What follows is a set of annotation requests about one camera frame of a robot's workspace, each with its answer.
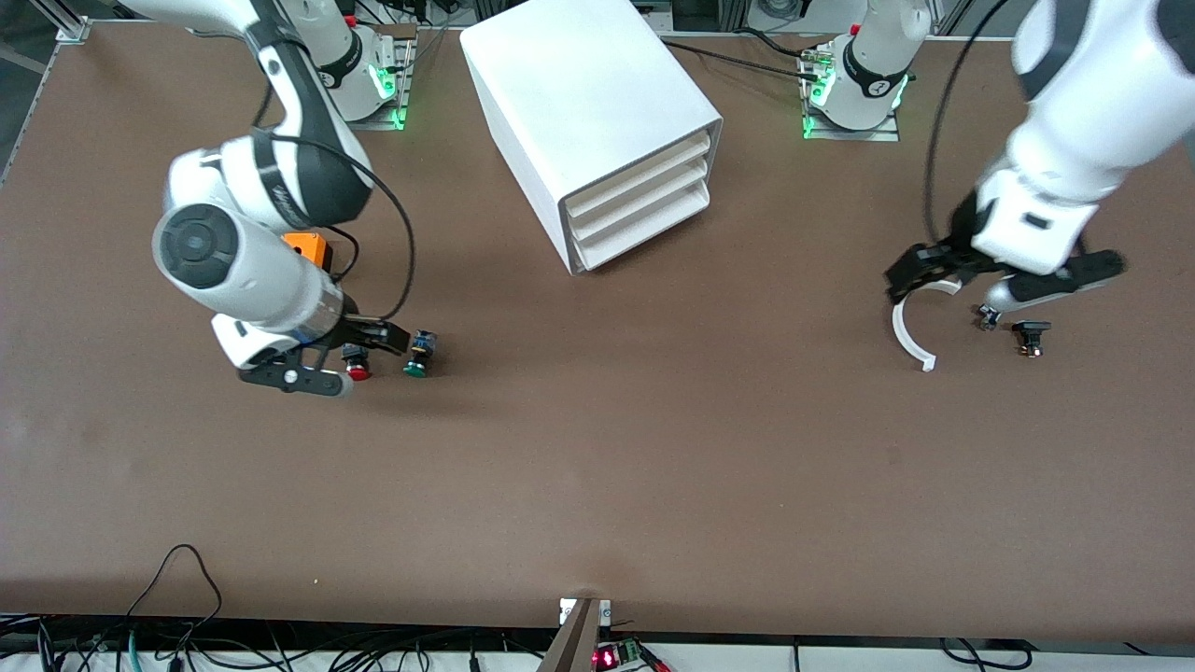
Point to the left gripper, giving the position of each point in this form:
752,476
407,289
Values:
959,236

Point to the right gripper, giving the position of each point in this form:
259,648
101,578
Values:
357,329

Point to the green push button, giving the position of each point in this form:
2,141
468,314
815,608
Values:
417,359

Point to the white plastic drawer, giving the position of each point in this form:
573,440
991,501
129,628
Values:
644,171
644,201
644,229

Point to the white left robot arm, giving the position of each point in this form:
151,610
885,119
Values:
1102,93

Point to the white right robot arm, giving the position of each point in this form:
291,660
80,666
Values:
271,280

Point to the red push button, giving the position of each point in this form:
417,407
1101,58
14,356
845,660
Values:
357,369

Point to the white drawer cabinet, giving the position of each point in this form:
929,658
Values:
579,84

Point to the white semicircular clamp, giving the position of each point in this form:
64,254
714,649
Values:
898,331

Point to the orange box with hole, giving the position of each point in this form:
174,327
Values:
308,246

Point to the circuit board with red LED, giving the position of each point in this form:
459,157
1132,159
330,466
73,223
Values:
607,659

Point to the small metal switch part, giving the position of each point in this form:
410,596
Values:
985,320

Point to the black flat-head switch part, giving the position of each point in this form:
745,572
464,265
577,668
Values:
1031,331

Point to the grey left arm base plate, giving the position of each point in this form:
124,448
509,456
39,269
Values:
887,135

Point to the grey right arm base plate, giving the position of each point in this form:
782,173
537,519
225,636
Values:
397,117

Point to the grey camera mount beam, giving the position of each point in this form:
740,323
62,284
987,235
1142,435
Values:
574,644

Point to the aluminium frame profile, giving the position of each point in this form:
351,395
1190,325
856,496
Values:
65,20

